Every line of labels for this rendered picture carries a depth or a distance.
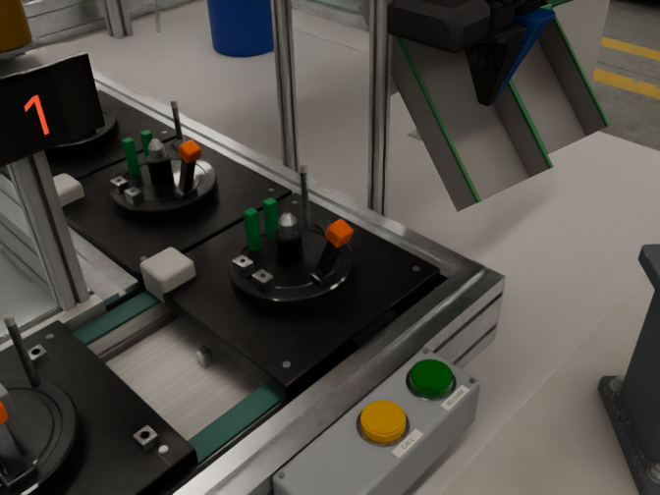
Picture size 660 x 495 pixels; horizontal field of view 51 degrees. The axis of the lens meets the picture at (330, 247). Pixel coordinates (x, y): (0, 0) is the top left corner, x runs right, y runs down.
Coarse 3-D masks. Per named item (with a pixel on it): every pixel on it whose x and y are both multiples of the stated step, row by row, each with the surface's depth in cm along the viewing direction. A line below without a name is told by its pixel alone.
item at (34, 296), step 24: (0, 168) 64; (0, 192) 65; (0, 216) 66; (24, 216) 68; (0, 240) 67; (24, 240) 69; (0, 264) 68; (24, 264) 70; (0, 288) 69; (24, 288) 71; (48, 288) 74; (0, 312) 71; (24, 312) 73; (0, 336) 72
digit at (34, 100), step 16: (32, 80) 57; (48, 80) 58; (0, 96) 56; (16, 96) 57; (32, 96) 58; (48, 96) 59; (16, 112) 57; (32, 112) 58; (48, 112) 59; (16, 128) 58; (32, 128) 59; (48, 128) 60; (64, 128) 61; (16, 144) 59; (32, 144) 60
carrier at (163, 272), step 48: (240, 240) 83; (288, 240) 74; (384, 240) 82; (192, 288) 76; (240, 288) 73; (288, 288) 73; (336, 288) 73; (384, 288) 75; (240, 336) 70; (288, 336) 70; (336, 336) 70; (288, 384) 65
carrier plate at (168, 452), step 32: (0, 352) 69; (64, 352) 69; (64, 384) 65; (96, 384) 65; (96, 416) 62; (128, 416) 62; (160, 416) 62; (96, 448) 59; (128, 448) 59; (160, 448) 59; (192, 448) 59; (64, 480) 57; (96, 480) 57; (128, 480) 57; (160, 480) 57
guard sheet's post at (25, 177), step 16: (32, 160) 66; (16, 176) 65; (32, 176) 66; (48, 176) 67; (32, 192) 66; (48, 192) 68; (32, 208) 67; (48, 208) 69; (32, 224) 69; (48, 224) 69; (64, 224) 70; (48, 240) 70; (64, 240) 71; (48, 256) 71; (64, 256) 73; (48, 272) 73; (64, 272) 73; (80, 272) 74; (64, 288) 74; (80, 288) 75; (64, 304) 74
